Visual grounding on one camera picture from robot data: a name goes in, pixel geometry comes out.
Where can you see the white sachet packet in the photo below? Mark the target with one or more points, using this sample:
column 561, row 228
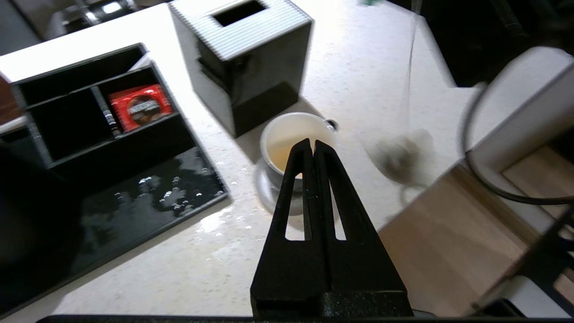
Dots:
column 140, row 63

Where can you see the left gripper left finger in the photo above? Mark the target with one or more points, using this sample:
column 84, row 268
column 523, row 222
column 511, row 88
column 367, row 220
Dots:
column 291, row 269

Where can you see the black electric kettle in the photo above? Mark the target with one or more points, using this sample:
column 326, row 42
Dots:
column 36, row 215

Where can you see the black cup white inside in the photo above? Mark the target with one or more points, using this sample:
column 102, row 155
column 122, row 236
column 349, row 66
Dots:
column 278, row 134

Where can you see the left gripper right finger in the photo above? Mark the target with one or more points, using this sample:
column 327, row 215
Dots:
column 363, row 269

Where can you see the black tissue box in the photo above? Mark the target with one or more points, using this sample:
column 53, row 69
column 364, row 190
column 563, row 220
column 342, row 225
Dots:
column 251, row 58

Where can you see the black serving tray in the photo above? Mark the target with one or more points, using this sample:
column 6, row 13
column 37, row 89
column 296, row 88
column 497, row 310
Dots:
column 148, row 202

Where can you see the white saucer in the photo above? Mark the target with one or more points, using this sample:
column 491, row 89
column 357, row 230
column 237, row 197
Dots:
column 264, row 193

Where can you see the white and black robot base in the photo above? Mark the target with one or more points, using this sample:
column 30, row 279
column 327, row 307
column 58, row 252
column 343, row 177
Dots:
column 524, row 103

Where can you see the red sachet packet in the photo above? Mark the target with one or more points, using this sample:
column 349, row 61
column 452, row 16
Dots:
column 141, row 106

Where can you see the black compartment organizer box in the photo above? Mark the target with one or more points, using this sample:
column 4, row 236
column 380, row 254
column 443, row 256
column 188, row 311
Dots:
column 116, row 148

